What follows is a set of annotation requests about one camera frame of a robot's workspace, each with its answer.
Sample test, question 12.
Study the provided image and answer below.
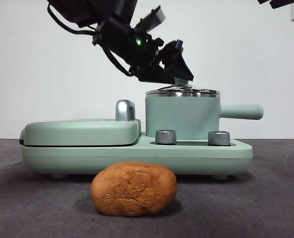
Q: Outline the glass lid with green knob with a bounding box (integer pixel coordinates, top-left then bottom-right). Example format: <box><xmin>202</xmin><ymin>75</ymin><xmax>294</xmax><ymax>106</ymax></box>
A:
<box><xmin>145</xmin><ymin>76</ymin><xmax>220</xmax><ymax>95</ymax></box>

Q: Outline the brown potato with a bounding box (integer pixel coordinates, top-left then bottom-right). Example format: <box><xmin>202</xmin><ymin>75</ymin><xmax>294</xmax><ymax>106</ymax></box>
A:
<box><xmin>90</xmin><ymin>161</ymin><xmax>178</xmax><ymax>218</ymax></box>

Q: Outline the mint green steamer pot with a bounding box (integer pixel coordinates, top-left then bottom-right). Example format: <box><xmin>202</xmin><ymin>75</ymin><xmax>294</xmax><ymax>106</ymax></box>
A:
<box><xmin>144</xmin><ymin>92</ymin><xmax>264</xmax><ymax>139</ymax></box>

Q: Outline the silver control knob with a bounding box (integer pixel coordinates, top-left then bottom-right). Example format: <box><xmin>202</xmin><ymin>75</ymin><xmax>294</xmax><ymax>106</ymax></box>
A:
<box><xmin>208</xmin><ymin>130</ymin><xmax>231</xmax><ymax>146</ymax></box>
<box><xmin>155</xmin><ymin>129</ymin><xmax>177</xmax><ymax>145</ymax></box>

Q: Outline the mint green breakfast maker appliance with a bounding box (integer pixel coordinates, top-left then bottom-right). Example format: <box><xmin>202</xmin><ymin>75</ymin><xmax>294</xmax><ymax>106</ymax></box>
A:
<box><xmin>19</xmin><ymin>118</ymin><xmax>254</xmax><ymax>180</ymax></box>

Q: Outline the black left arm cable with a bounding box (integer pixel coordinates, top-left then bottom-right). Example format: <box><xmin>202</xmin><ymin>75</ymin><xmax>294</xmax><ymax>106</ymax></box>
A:
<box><xmin>103</xmin><ymin>46</ymin><xmax>135</xmax><ymax>77</ymax></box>
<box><xmin>47</xmin><ymin>3</ymin><xmax>99</xmax><ymax>37</ymax></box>

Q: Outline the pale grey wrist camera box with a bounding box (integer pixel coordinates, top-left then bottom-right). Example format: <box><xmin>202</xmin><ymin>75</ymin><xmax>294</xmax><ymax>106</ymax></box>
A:
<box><xmin>134</xmin><ymin>5</ymin><xmax>167</xmax><ymax>33</ymax></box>

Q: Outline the chrome appliance lid handle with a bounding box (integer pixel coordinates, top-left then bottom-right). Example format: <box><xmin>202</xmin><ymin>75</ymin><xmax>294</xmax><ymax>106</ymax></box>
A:
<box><xmin>115</xmin><ymin>99</ymin><xmax>137</xmax><ymax>122</ymax></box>

